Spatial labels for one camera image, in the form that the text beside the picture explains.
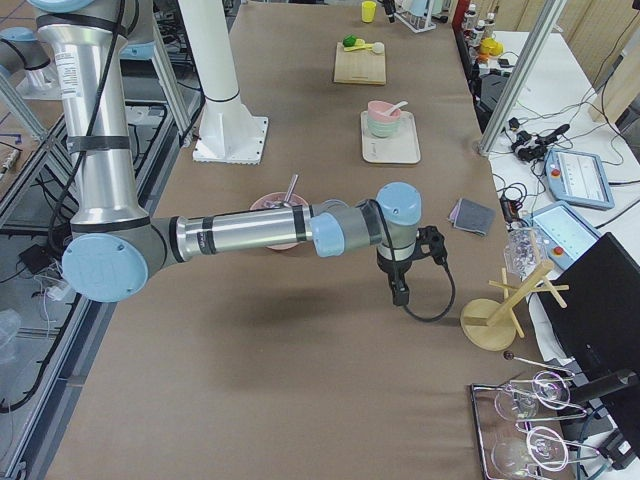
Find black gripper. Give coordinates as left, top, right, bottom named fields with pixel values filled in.
left=376, top=253, right=413, bottom=305

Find white ceramic spoon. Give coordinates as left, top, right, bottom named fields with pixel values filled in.
left=380, top=101, right=408, bottom=117

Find large pink bowl with glassware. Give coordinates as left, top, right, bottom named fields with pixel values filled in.
left=250, top=192, right=309, bottom=251

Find green bowl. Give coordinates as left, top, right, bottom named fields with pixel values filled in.
left=367, top=115, right=400, bottom=138

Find wooden mug tree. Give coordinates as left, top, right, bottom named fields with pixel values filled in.
left=460, top=257, right=569, bottom=351

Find grey and purple cloths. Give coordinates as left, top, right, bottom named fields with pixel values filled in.
left=448, top=198, right=496, bottom=236

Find clear glass mug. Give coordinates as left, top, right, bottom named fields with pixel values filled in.
left=504, top=227, right=547, bottom=278

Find metal ice scoop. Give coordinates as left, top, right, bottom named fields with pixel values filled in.
left=278, top=174, right=299, bottom=207

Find white rabbit tray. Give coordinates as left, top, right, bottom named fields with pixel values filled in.
left=360, top=111, right=421, bottom=165

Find blue teach pendant near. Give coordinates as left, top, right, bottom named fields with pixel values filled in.
left=528, top=201, right=601, bottom=270

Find blue teach pendant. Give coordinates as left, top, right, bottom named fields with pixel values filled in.
left=545, top=149, right=615, bottom=210
left=528, top=201, right=601, bottom=270

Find black monitor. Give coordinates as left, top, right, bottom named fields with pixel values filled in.
left=539, top=233, right=639, bottom=380

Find blue teach pendant far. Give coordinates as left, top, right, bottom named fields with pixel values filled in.
left=545, top=149, right=615, bottom=210

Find wooden cutting board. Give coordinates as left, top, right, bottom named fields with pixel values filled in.
left=333, top=43, right=387, bottom=85

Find green lime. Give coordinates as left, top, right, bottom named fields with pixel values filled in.
left=342, top=35, right=357, bottom=47

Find yellow cup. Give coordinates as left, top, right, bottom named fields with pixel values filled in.
left=361, top=0, right=377, bottom=23

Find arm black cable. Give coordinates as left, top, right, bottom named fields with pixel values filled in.
left=402, top=259, right=456, bottom=322

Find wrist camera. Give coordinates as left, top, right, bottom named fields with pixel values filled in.
left=418, top=226, right=448, bottom=266

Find wire glass rack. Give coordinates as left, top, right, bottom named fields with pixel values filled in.
left=469, top=369, right=601, bottom=479

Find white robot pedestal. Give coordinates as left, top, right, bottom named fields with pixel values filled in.
left=179, top=0, right=268, bottom=165

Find aluminium frame post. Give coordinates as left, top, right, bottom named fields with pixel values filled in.
left=477, top=0, right=567, bottom=157

